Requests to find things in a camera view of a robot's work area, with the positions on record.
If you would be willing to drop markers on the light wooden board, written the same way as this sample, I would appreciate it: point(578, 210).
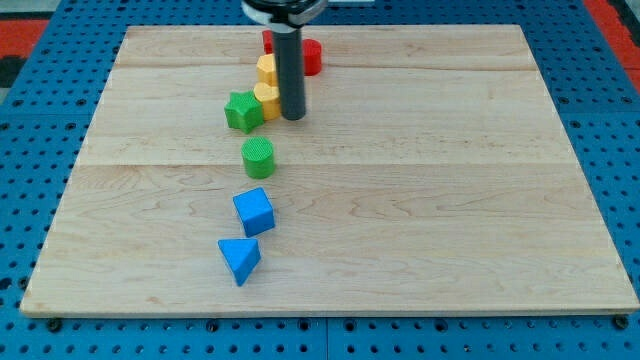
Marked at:
point(431, 176)

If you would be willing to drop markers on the red star block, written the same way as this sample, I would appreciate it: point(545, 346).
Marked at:
point(267, 38)

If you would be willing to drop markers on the yellow hexagon block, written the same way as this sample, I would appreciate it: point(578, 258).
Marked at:
point(266, 70)

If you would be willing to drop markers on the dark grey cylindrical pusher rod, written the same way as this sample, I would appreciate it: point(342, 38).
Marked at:
point(289, 61)

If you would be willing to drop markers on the yellow heart block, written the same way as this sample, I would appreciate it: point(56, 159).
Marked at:
point(268, 96)

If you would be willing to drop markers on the green star block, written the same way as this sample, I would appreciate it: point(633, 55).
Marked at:
point(243, 111)

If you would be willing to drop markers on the green cylinder block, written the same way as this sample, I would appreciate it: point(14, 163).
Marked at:
point(258, 157)

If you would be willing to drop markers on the blue cube block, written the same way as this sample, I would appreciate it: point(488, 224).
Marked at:
point(255, 211)

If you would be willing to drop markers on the blue triangle block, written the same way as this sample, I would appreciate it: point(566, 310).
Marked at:
point(241, 257)

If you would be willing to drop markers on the red cylinder block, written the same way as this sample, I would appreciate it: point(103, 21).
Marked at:
point(312, 57)

